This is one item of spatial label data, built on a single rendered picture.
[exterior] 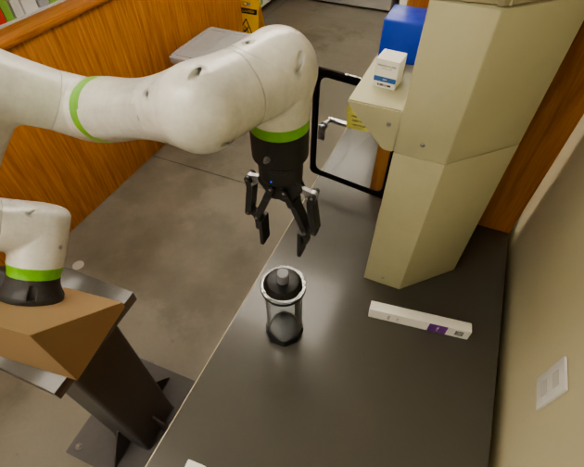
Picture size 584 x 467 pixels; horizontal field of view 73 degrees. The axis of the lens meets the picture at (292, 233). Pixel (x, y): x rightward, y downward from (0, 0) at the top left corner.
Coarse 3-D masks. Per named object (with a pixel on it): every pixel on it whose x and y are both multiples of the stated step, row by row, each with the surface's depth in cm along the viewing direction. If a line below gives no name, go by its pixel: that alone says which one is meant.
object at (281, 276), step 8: (272, 272) 92; (280, 272) 89; (288, 272) 89; (296, 272) 93; (264, 280) 92; (272, 280) 91; (280, 280) 89; (288, 280) 90; (296, 280) 91; (264, 288) 91; (272, 288) 89; (280, 288) 89; (288, 288) 89; (296, 288) 90; (272, 296) 89; (280, 296) 89; (288, 296) 89
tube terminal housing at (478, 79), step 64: (448, 0) 63; (576, 0) 64; (448, 64) 68; (512, 64) 69; (448, 128) 76; (512, 128) 82; (384, 192) 94; (448, 192) 90; (384, 256) 110; (448, 256) 114
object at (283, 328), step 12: (264, 276) 93; (300, 276) 93; (276, 300) 89; (288, 300) 89; (300, 300) 94; (276, 312) 93; (288, 312) 93; (300, 312) 98; (276, 324) 98; (288, 324) 98; (300, 324) 104; (276, 336) 103; (288, 336) 102
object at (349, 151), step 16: (320, 96) 122; (336, 96) 119; (320, 112) 126; (336, 112) 123; (352, 112) 120; (336, 128) 127; (352, 128) 124; (320, 144) 135; (336, 144) 131; (352, 144) 128; (368, 144) 124; (320, 160) 140; (336, 160) 136; (352, 160) 132; (368, 160) 129; (384, 160) 125; (352, 176) 137; (368, 176) 133; (384, 176) 130
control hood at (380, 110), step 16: (368, 80) 86; (352, 96) 82; (368, 96) 82; (384, 96) 82; (400, 96) 82; (368, 112) 81; (384, 112) 80; (400, 112) 78; (368, 128) 84; (384, 128) 82; (384, 144) 85
